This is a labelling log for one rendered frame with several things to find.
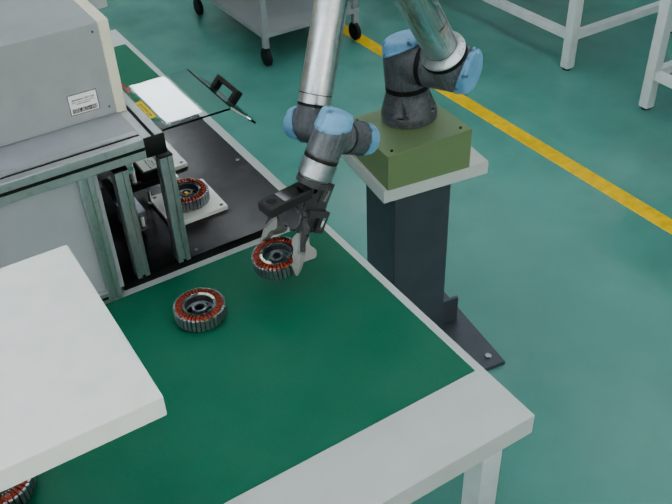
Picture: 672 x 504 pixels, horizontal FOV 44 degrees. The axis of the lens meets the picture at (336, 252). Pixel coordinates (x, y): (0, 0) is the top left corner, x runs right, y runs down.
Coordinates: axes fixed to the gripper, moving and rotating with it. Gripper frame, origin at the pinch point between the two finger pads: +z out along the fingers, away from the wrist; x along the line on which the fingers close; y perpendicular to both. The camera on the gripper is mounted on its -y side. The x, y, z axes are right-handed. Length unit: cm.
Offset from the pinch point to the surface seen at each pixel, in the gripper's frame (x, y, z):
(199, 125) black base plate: 71, 23, -7
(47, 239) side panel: 22.3, -41.3, 7.8
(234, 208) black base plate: 29.2, 9.4, 0.8
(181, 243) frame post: 20.0, -10.3, 6.5
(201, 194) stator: 33.6, 1.7, -0.4
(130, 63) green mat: 126, 30, -8
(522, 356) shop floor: -7, 115, 30
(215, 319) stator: -2.8, -13.6, 12.8
